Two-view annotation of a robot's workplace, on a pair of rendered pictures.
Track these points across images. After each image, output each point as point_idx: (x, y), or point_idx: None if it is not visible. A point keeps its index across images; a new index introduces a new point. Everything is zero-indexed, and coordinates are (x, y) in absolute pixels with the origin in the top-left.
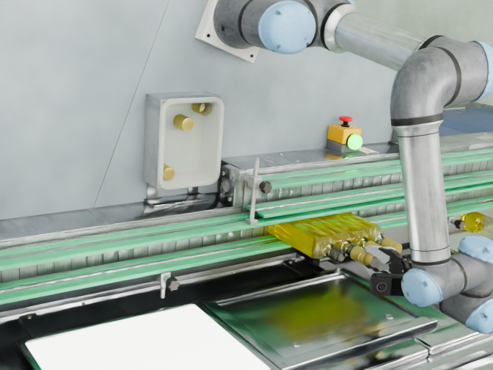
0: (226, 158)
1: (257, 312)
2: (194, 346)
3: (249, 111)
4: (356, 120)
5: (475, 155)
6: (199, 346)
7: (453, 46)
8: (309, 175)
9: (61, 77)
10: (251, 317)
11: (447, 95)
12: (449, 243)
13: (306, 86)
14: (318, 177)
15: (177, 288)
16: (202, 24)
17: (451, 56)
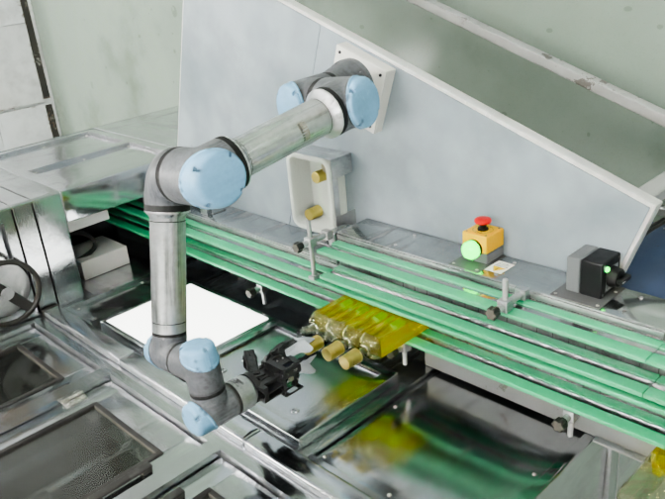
0: (367, 220)
1: (270, 346)
2: (204, 332)
3: (390, 181)
4: (522, 228)
5: (644, 347)
6: (204, 334)
7: (181, 149)
8: (376, 260)
9: (260, 122)
10: (259, 345)
11: (154, 191)
12: (161, 323)
13: (447, 170)
14: (371, 263)
15: (249, 297)
16: None
17: (162, 157)
